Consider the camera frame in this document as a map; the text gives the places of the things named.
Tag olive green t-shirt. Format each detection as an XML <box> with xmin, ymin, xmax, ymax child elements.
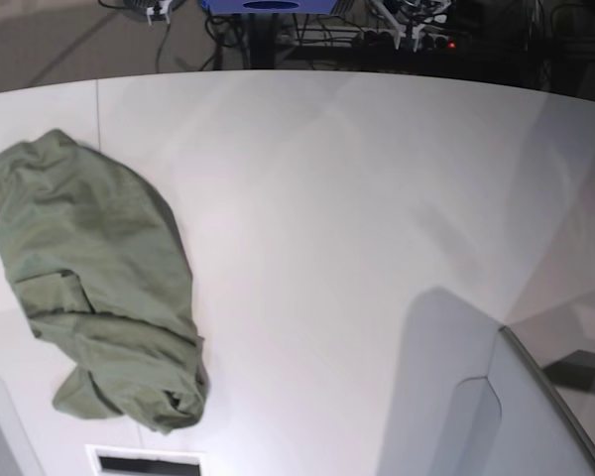
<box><xmin>0</xmin><ymin>130</ymin><xmax>208</xmax><ymax>434</ymax></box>

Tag black table leg post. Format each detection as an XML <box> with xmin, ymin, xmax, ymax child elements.
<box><xmin>247</xmin><ymin>13</ymin><xmax>280</xmax><ymax>69</ymax></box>

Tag blue box with oval hole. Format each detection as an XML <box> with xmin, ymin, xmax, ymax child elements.
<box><xmin>203</xmin><ymin>0</ymin><xmax>336</xmax><ymax>15</ymax></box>

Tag white curved panel right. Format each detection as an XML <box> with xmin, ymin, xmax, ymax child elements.
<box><xmin>432</xmin><ymin>327</ymin><xmax>595</xmax><ymax>475</ymax></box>

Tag black power strip red light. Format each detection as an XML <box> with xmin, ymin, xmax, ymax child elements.
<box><xmin>358</xmin><ymin>29</ymin><xmax>458</xmax><ymax>52</ymax></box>

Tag white panel left corner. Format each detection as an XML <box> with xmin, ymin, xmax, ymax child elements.
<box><xmin>0</xmin><ymin>378</ymin><xmax>45</xmax><ymax>476</ymax></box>

